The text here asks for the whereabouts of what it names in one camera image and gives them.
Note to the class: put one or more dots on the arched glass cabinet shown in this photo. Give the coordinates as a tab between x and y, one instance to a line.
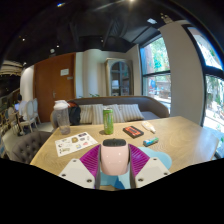
119	78

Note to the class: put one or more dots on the brown curved sofa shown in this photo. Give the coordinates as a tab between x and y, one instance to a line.
151	105

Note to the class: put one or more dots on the pink computer mouse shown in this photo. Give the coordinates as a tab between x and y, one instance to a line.
114	158

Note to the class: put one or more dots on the ceiling lights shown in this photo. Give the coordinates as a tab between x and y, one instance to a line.
151	21

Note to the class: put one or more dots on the white tube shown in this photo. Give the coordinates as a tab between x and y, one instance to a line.
148	127

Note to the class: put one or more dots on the clear shaker bottle white lid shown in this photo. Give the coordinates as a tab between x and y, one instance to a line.
62	120

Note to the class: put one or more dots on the white paper door sign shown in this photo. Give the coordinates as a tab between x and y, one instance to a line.
64	72

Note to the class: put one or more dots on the small teal pack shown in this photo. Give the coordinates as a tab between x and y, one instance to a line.
151	141

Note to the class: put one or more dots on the striped cushion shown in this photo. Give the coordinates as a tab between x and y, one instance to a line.
86	114
132	112
97	114
118	115

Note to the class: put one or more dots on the white printed sticker sheet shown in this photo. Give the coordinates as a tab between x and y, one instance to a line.
76	144

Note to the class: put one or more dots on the black backpack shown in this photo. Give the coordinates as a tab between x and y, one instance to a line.
74	114

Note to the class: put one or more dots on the blue cloud-shaped mouse pad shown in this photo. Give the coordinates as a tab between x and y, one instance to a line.
160	156

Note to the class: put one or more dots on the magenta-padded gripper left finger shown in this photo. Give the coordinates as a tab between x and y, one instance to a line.
78	171

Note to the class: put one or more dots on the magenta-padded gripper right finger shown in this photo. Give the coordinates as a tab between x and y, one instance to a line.
151	170

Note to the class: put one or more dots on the green drink can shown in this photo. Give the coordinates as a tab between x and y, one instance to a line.
108	121

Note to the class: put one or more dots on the flat black red box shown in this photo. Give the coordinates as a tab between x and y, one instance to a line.
133	132

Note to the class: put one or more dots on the grey tufted armchair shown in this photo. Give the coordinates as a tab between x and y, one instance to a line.
28	146

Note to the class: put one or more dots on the white chairs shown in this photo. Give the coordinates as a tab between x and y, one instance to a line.
30	115

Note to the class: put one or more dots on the brown wooden door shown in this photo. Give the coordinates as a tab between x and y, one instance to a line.
50	90

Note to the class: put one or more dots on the black-framed window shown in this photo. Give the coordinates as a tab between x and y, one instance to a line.
156	73
213	93

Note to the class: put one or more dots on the person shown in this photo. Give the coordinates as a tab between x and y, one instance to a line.
20	108

